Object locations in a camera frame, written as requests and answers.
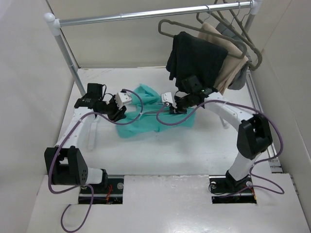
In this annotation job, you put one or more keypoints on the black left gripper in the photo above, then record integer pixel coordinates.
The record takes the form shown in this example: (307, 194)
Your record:
(118, 114)

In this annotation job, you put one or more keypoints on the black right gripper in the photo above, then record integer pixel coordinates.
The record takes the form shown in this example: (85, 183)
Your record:
(173, 110)

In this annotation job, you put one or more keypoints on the teal t shirt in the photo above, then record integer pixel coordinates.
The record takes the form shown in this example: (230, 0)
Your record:
(149, 123)

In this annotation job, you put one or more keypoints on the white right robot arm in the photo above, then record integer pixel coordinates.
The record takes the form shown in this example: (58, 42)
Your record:
(254, 135)

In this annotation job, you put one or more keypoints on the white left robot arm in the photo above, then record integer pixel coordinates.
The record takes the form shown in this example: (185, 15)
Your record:
(64, 162)

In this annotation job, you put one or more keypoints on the taupe hanger with black garment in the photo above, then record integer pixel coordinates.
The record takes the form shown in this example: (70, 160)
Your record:
(235, 42)

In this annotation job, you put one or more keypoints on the black hanging garment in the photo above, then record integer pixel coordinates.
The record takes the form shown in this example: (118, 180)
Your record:
(192, 56)

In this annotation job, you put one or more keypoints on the grey hanging garment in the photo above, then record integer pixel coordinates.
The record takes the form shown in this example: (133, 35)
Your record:
(240, 77)

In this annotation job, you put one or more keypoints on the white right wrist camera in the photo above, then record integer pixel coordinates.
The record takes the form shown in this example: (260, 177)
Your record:
(168, 99)

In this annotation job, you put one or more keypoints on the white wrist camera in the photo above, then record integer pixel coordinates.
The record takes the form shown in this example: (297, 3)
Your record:
(122, 99)
(168, 99)

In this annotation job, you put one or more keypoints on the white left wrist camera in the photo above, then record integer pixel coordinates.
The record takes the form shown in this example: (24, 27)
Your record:
(122, 99)

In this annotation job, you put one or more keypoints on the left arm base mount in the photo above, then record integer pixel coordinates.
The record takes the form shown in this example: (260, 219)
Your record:
(112, 194)

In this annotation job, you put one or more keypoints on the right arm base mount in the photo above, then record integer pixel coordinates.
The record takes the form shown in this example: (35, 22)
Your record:
(224, 192)

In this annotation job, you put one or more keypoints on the aluminium rail right side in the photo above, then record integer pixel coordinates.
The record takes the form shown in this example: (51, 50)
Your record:
(272, 151)

